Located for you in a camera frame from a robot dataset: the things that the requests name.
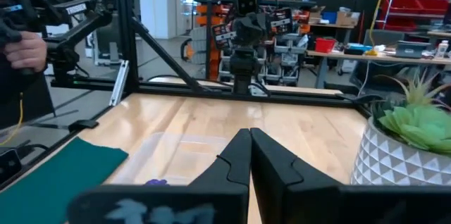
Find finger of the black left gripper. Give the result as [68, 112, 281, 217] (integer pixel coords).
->
[260, 7, 294, 40]
[212, 23, 244, 51]

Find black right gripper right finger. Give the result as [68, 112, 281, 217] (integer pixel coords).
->
[250, 127, 451, 224]

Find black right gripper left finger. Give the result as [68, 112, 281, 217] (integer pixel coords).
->
[67, 128, 252, 224]

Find purple toy grapes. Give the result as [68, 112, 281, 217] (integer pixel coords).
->
[143, 178, 170, 187]

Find clear plastic tupperware container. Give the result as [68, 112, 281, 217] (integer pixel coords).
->
[111, 131, 235, 187]

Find orange parts bin rack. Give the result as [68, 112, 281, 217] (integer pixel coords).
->
[192, 0, 235, 81]

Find blue bin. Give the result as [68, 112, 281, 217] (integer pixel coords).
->
[321, 11, 338, 25]

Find red bucket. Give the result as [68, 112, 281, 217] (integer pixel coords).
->
[314, 37, 338, 54]

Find cardboard box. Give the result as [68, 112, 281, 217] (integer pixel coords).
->
[335, 9, 361, 27]

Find wooden work table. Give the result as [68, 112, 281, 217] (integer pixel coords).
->
[305, 49, 451, 91]

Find succulent in white patterned pot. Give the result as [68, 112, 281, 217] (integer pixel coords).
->
[350, 68, 451, 187]

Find grey office chair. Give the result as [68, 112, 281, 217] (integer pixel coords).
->
[362, 28, 406, 52]

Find red storage bin shelf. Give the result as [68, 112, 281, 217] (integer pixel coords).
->
[382, 0, 451, 33]

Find grey equipment case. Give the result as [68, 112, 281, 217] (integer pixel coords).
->
[394, 39, 430, 59]

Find dark green cloth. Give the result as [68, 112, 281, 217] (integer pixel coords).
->
[0, 137, 130, 224]

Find person's hand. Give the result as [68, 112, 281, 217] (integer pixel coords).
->
[1, 30, 49, 73]

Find person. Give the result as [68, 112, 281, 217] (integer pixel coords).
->
[0, 49, 56, 130]

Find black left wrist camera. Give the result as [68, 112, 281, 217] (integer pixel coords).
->
[235, 0, 259, 15]

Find yellow hanging cable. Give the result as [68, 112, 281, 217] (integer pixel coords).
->
[368, 0, 393, 53]

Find silver aluminium bracket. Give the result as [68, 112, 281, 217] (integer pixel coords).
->
[108, 59, 130, 108]

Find black frame clip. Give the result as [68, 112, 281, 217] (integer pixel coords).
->
[68, 119, 100, 132]

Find black table-level camera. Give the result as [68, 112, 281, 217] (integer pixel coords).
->
[0, 147, 23, 185]

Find thin yellow cable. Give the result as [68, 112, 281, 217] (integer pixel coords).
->
[0, 92, 24, 147]

